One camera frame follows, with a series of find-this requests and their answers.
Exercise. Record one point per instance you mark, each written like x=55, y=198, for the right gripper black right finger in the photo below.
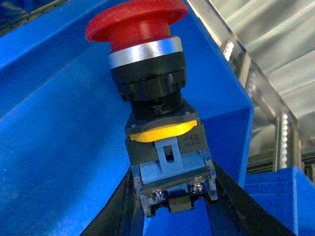
x=236, y=213

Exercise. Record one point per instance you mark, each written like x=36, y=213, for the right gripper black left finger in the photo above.
x=122, y=215

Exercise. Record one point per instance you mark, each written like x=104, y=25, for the red mushroom push button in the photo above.
x=166, y=141

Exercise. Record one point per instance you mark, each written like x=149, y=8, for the right blue bin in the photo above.
x=288, y=195

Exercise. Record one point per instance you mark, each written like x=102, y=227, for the empty middle blue bin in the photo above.
x=62, y=139

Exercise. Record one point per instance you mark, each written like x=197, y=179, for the metal rack frame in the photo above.
x=270, y=46

